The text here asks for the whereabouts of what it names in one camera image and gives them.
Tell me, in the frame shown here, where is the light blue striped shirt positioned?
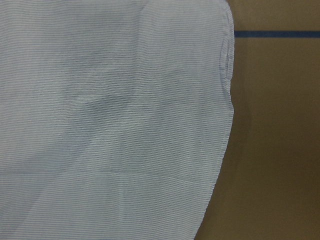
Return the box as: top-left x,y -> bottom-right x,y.
0,0 -> 235,240

